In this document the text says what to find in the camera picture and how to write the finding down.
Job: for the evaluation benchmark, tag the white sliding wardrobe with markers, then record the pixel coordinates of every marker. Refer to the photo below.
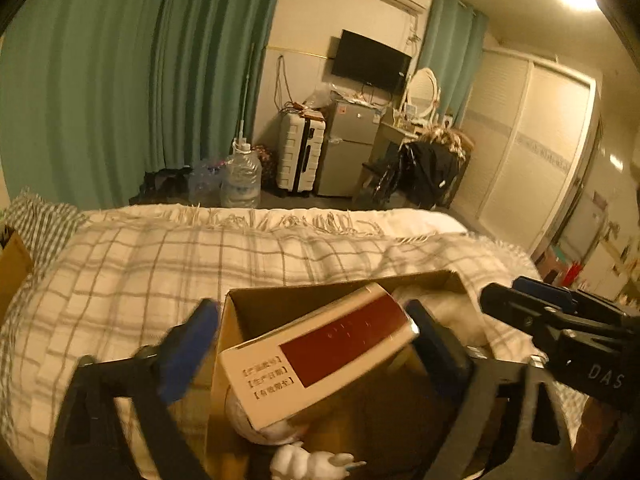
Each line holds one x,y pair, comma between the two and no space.
530,155

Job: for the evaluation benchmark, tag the silver mini fridge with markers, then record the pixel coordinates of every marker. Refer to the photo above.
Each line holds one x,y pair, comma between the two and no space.
347,147

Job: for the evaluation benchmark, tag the white figurine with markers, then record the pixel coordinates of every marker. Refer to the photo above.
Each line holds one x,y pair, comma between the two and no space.
312,462

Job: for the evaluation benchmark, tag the clear plastic bottle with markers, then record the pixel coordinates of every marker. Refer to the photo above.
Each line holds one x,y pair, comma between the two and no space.
201,182

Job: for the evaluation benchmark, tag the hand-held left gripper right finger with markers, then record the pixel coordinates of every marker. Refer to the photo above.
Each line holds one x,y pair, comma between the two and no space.
440,355

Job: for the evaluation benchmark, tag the dark bag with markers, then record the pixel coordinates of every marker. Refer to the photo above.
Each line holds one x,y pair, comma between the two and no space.
162,185

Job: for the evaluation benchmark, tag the black chair with clothes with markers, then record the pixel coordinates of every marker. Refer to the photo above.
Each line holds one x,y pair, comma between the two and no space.
420,170

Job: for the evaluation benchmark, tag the brown cardboard box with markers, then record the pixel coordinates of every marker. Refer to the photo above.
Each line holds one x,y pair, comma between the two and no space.
14,270

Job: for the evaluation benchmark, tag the green curtain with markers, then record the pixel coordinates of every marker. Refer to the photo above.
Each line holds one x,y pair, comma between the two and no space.
452,55
135,75

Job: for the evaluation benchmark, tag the large water jug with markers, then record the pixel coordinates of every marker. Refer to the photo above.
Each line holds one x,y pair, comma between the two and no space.
241,175

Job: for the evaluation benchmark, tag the cream and maroon box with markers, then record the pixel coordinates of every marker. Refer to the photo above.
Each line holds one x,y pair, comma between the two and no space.
320,355

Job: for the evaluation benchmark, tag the black wall television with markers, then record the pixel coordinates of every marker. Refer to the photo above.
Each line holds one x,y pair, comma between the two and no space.
370,62

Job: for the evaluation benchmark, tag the round white container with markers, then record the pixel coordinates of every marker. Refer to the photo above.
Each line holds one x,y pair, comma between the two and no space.
245,417

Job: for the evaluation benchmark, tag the white plaid blanket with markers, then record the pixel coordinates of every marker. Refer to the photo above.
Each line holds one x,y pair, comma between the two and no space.
210,280

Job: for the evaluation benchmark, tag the white cloth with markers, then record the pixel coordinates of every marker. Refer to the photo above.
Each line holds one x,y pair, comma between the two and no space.
450,310

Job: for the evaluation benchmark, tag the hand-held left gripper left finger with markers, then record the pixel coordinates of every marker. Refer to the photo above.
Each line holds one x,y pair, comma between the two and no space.
186,355

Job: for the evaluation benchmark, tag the green checked pillow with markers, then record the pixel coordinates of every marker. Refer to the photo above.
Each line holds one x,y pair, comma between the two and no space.
37,220

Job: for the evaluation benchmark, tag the white suitcase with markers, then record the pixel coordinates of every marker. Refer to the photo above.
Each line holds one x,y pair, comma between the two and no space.
300,155

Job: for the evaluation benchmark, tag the dressing table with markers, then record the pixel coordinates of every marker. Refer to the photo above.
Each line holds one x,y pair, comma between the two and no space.
400,132

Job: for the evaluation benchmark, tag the oval vanity mirror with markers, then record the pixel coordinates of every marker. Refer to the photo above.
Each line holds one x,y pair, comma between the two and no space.
421,89

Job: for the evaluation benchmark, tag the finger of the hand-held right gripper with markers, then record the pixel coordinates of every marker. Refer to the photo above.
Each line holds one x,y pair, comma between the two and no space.
542,287
505,305

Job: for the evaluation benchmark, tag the white pole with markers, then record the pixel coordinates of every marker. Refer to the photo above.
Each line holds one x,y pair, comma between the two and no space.
246,95

